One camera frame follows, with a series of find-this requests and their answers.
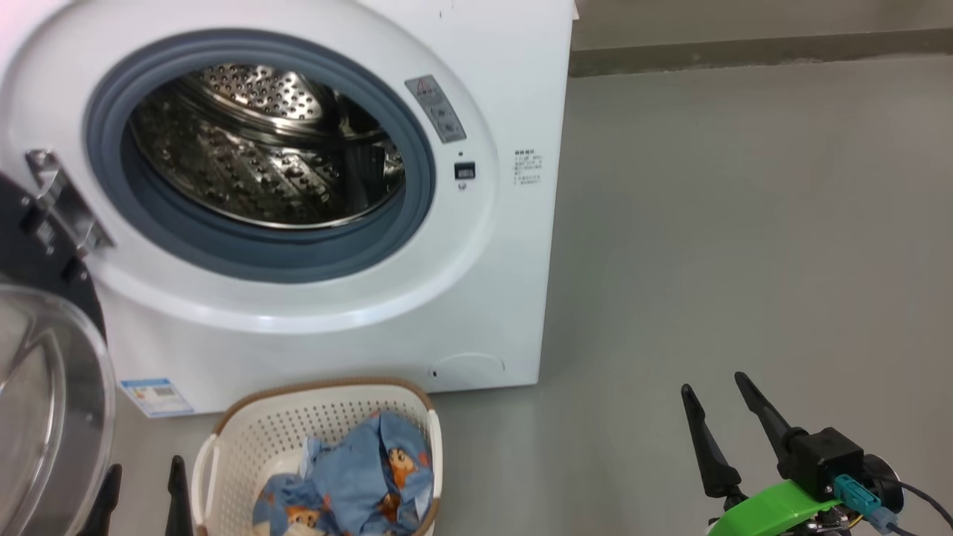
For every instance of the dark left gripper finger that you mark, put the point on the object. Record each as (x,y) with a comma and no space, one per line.
(103,514)
(179,506)

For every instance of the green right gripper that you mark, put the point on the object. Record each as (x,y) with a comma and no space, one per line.
(767,510)

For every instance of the small blue cream cartoon garment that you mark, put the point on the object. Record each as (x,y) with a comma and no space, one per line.
(287,506)

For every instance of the black round washer door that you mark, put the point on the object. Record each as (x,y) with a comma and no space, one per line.
(45,372)

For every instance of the large blue cartoon print garment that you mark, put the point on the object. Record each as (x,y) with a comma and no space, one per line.
(357,476)

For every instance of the washing machine opening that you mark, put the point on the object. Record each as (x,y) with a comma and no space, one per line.
(223,249)

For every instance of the white front-load washing machine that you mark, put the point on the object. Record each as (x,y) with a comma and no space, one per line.
(506,298)

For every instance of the metal door hinge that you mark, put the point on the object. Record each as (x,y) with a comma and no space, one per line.
(63,201)

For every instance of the stainless steel washing machine drum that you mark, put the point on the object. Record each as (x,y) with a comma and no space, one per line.
(246,156)

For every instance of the black door latch socket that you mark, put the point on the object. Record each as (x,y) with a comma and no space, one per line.
(464,170)

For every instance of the white perforated basket brown rim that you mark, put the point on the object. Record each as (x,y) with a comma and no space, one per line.
(253,439)

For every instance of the blue white energy label sticker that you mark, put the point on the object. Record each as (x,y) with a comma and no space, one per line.
(156,397)

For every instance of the round white filter cover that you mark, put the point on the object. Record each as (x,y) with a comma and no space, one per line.
(469,370)

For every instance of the small black text label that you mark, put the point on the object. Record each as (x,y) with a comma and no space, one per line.
(528,167)

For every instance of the grey warning label strip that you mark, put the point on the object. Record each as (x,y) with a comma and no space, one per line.
(437,109)

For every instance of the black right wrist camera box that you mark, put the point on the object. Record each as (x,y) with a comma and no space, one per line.
(826,458)

